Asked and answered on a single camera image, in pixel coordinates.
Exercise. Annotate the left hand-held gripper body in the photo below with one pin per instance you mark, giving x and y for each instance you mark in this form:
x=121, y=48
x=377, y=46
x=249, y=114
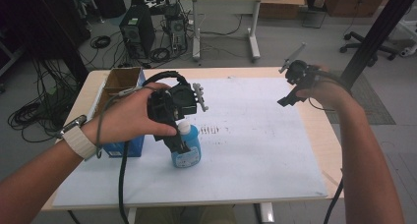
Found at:
x=178, y=98

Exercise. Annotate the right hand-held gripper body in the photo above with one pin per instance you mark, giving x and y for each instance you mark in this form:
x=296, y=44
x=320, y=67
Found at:
x=300, y=75

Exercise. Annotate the blue bottle with white cap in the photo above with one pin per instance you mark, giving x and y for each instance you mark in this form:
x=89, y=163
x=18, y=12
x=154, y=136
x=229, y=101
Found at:
x=191, y=148

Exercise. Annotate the blue cardboard box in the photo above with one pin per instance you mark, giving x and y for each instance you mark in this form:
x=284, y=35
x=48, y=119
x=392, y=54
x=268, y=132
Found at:
x=123, y=80

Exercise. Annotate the person's right hand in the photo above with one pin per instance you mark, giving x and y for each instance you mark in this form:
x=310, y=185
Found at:
x=327, y=91

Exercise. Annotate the person's left hand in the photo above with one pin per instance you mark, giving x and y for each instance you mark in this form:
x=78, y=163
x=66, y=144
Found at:
x=128, y=116

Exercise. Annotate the white paper sheet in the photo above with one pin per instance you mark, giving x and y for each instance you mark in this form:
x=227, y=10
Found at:
x=249, y=152

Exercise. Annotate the small black computer tower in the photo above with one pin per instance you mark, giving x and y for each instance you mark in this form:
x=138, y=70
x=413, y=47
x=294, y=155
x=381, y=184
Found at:
x=177, y=30

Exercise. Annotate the person's olive trousers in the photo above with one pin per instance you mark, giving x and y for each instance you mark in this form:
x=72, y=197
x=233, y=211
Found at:
x=183, y=214

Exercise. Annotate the brown cardboard box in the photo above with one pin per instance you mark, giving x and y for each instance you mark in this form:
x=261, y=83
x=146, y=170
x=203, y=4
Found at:
x=282, y=8

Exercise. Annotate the black office chair base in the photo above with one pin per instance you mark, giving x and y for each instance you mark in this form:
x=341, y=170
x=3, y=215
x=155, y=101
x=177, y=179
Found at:
x=367, y=45

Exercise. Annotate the large black computer tower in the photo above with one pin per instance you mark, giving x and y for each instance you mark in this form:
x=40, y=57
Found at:
x=137, y=30

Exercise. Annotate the grey floor mat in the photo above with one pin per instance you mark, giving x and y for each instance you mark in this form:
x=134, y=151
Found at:
x=373, y=106

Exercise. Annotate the white wristband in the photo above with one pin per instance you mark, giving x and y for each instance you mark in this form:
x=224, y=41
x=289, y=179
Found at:
x=80, y=142

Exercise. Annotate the wooden cabinet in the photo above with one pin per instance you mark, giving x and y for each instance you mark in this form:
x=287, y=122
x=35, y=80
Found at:
x=357, y=1

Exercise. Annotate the silver wristwatch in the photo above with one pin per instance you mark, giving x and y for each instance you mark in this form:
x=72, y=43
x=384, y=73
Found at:
x=70, y=125

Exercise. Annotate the white office desk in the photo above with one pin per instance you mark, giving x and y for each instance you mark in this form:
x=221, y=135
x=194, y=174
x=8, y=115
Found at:
x=223, y=4

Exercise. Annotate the white table leg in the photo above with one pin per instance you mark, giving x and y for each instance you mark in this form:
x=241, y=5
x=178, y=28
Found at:
x=266, y=212

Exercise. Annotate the black metal post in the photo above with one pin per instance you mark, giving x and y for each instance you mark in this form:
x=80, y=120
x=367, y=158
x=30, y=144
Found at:
x=377, y=37

